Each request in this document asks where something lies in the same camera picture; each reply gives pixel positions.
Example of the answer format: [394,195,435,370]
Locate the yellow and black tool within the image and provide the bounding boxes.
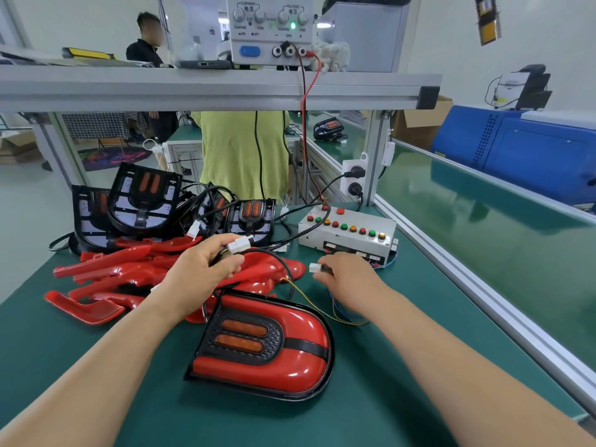
[61,47,118,60]

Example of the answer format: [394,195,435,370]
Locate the yellow hanging tag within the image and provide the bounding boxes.
[473,0,503,46]

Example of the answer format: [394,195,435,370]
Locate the white connector with black cable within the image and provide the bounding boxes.
[210,236,296,300]

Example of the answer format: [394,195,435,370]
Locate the grey test box with buttons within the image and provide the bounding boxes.
[297,204,400,269]

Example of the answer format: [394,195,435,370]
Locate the grey metal box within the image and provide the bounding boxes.
[320,2,411,73]

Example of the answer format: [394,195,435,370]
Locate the person's right hand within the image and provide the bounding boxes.
[318,252,395,318]

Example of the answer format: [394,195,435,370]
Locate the black tail light housing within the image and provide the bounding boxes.
[193,183,230,238]
[225,199,277,248]
[107,162,183,239]
[70,185,117,255]

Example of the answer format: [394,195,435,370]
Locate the pile of red plastic covers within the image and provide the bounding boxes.
[44,235,308,326]

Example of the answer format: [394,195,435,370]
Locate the person's left hand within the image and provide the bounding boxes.
[156,233,246,323]

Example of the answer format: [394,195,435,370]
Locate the black label printer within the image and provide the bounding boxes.
[493,64,553,111]

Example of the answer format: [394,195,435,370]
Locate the white cabinet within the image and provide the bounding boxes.
[165,139,205,183]

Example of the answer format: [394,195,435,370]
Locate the black phone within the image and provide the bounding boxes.
[179,60,233,70]

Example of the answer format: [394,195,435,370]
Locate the black tail light with red lens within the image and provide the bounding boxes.
[313,117,346,143]

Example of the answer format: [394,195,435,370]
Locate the person's left forearm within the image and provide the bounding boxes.
[0,293,188,447]

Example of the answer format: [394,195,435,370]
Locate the small white connector with wires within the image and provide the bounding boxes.
[279,263,369,327]

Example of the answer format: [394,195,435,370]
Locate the white power socket strip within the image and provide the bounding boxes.
[339,153,369,199]

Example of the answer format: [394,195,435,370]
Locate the red tail light assembly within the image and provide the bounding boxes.
[184,289,335,402]

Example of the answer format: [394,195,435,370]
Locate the cardboard box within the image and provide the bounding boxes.
[390,95,454,152]

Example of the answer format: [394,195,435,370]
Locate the black lead wire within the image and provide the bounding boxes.
[288,44,322,203]

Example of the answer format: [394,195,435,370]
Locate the chequered cloth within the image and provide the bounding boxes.
[62,112,132,140]

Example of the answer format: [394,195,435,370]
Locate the colourful floor mat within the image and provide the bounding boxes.
[76,146,153,172]

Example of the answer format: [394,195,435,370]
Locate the aluminium shelf frame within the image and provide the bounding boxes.
[0,65,443,207]

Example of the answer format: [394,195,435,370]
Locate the person's right forearm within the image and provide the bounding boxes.
[359,287,596,447]

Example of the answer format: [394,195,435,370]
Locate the white work gloves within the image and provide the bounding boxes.
[311,41,351,73]

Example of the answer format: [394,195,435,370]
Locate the white bench power supply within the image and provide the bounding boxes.
[225,0,316,67]

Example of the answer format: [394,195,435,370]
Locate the red lead wire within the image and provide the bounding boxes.
[298,50,329,204]

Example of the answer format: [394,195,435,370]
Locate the green conveyor belt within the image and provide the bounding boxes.
[298,111,596,368]

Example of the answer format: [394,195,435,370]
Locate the blue machine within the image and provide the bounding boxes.
[430,105,596,206]

